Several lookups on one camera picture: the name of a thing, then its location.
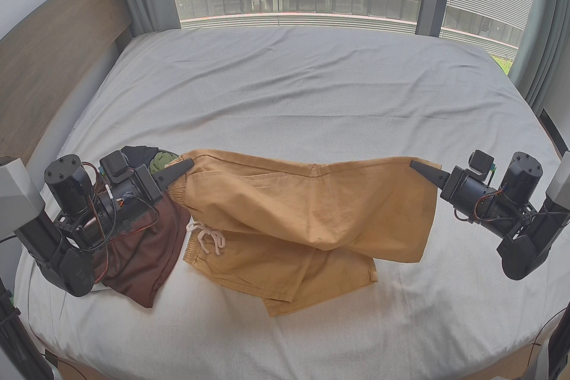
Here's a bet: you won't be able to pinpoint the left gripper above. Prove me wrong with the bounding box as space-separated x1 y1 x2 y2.
99 164 162 221

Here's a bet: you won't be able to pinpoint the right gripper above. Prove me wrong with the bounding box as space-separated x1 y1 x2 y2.
440 167 504 223

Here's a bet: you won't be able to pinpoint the tan shorts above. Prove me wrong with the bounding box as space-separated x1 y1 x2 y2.
166 149 442 317

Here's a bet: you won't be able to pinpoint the bed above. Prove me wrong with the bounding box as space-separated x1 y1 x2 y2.
0 0 570 380

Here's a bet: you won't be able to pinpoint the black garment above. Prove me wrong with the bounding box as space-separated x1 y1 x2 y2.
120 144 160 169

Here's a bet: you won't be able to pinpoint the green garment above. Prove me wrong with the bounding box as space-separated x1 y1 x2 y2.
149 150 181 175

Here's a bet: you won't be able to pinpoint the dark brown garment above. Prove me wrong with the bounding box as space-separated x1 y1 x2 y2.
99 191 193 308

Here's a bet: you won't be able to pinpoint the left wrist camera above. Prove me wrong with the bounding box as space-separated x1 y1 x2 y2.
99 150 135 185

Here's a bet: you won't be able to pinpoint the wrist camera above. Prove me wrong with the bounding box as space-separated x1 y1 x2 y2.
468 150 496 184
99 150 135 185

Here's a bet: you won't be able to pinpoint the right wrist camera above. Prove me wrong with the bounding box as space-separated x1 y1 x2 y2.
468 150 496 184

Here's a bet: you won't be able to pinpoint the black cable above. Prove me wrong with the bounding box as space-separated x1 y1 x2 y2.
526 308 570 380

